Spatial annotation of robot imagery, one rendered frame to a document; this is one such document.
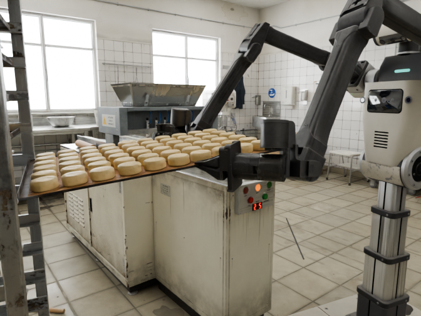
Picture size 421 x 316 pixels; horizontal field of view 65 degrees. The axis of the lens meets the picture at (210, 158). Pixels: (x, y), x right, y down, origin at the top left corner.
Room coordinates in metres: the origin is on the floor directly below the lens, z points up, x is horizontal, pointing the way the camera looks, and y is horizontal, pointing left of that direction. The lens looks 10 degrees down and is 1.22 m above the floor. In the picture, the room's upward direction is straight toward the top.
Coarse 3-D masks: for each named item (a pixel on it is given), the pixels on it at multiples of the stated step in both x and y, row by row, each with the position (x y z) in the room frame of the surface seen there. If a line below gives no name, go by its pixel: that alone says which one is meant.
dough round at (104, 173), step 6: (96, 168) 0.69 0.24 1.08; (102, 168) 0.69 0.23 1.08; (108, 168) 0.69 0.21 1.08; (90, 174) 0.67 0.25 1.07; (96, 174) 0.66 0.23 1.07; (102, 174) 0.66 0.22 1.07; (108, 174) 0.67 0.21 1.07; (114, 174) 0.68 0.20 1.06; (96, 180) 0.66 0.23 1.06; (102, 180) 0.66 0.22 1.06
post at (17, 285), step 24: (0, 48) 0.56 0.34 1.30; (0, 72) 0.54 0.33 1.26; (0, 96) 0.54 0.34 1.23; (0, 120) 0.54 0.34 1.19; (0, 144) 0.54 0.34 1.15; (0, 168) 0.54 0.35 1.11; (0, 192) 0.54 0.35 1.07; (0, 216) 0.53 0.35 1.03; (0, 240) 0.53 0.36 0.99; (24, 288) 0.55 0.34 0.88; (24, 312) 0.54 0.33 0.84
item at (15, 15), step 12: (12, 0) 0.95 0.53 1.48; (12, 12) 0.95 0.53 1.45; (12, 36) 0.95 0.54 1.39; (12, 48) 0.94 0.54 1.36; (24, 48) 0.97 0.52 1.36; (24, 72) 0.95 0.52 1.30; (24, 84) 0.95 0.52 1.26; (24, 108) 0.95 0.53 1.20; (24, 120) 0.95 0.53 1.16; (24, 144) 0.95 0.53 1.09; (24, 168) 0.94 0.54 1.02; (36, 204) 0.95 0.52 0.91; (36, 228) 0.95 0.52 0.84; (36, 240) 0.95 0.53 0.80; (36, 264) 0.95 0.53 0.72; (36, 288) 0.95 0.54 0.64; (48, 312) 0.96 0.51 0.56
